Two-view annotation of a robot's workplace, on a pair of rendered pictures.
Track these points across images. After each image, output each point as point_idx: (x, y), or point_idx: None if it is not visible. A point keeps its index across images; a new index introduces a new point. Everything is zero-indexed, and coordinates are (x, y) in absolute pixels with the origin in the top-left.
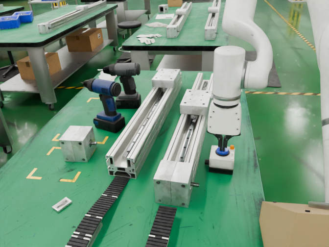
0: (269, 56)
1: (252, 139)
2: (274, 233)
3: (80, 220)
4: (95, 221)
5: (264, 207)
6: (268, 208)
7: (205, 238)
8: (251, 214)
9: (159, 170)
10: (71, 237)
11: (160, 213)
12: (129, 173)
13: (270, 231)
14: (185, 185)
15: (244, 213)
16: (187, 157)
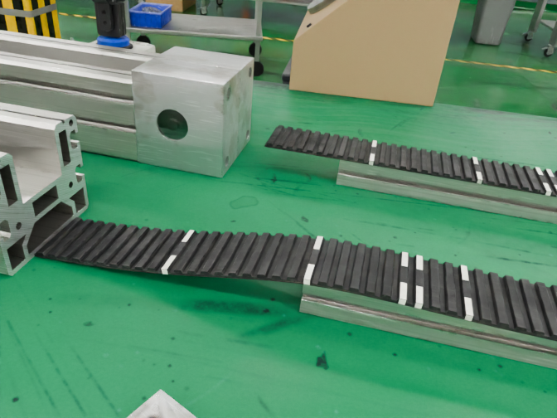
0: None
1: None
2: (398, 16)
3: (286, 345)
4: (337, 252)
5: (312, 38)
6: (339, 17)
7: (336, 133)
8: (276, 92)
9: (188, 75)
10: (425, 305)
11: (295, 146)
12: (70, 199)
13: (372, 36)
14: (251, 67)
15: (272, 95)
16: (130, 55)
